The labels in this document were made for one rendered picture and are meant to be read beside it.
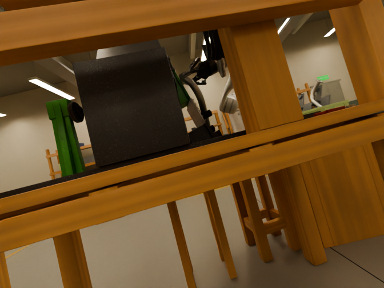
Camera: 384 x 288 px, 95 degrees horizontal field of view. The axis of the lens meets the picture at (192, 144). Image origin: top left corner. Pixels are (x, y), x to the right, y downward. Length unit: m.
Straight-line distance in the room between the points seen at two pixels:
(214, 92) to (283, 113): 6.35
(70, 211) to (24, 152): 8.13
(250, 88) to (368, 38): 0.43
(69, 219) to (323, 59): 8.92
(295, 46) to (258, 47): 8.04
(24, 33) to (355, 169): 1.77
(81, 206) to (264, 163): 0.47
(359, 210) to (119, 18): 1.72
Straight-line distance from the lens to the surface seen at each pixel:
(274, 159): 0.53
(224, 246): 1.38
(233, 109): 1.09
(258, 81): 0.56
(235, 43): 0.58
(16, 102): 9.10
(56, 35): 0.55
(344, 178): 1.64
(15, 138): 8.88
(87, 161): 6.71
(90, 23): 0.54
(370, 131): 0.74
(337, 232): 1.69
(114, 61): 0.68
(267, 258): 1.56
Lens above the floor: 0.87
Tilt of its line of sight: 3 degrees up
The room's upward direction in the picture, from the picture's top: 15 degrees counter-clockwise
